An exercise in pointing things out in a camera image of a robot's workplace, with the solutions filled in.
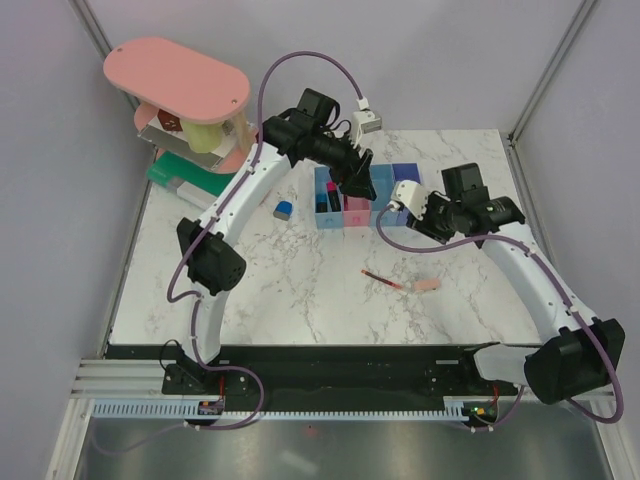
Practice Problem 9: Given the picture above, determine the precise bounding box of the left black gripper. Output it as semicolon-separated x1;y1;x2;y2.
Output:
310;128;377;202

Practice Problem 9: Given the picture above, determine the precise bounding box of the pink cap black highlighter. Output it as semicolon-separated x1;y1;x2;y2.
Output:
326;182;341;212

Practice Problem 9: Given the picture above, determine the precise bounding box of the pink drawer bin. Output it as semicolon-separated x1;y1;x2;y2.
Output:
343;196;371;228

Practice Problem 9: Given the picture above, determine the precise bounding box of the blue cap black highlighter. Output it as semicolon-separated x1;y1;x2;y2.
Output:
315;193;328;213

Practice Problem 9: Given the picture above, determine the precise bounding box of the light blue drawer bin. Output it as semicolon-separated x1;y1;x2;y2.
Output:
313;167;344;229

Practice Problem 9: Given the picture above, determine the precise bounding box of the purple drawer bin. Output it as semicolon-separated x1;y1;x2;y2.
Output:
392;163;421;227

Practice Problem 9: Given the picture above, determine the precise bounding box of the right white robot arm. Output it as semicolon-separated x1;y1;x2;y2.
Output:
392;163;625;405

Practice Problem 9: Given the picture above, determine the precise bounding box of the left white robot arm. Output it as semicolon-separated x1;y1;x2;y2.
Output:
177;89;382;393

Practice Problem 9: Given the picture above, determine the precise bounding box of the pink eraser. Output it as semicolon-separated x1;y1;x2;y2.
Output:
413;278;441;292

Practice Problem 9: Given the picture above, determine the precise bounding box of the blue pencil sharpener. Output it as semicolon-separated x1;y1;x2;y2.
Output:
273;201;293;221

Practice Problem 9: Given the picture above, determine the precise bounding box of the red pen right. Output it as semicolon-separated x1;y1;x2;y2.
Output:
360;269;414;292

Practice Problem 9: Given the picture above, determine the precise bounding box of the cream yellow cylinder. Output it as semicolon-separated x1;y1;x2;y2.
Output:
181;120;223;154

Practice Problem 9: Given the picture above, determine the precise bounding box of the white silver box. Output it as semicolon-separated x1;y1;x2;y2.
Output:
138;118;246;174

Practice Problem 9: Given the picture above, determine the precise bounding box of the pink tiered shelf stand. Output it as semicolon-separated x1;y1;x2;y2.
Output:
103;37;255;157

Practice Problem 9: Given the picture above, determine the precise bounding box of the dark red card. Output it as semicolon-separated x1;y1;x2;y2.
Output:
157;109;182;132

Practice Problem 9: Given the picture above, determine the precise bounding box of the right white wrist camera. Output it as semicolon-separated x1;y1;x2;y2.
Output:
388;180;429;220

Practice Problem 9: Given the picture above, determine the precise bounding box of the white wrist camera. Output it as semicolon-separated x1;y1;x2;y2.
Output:
349;109;382;146
388;180;429;220

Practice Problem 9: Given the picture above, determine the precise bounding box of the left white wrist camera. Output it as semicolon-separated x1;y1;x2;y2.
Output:
349;109;382;146

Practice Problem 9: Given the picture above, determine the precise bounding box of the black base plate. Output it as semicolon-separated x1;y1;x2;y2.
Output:
159;344;521;416

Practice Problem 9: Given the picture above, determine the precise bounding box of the light blue cable duct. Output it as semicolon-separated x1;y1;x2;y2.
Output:
91;398;472;422

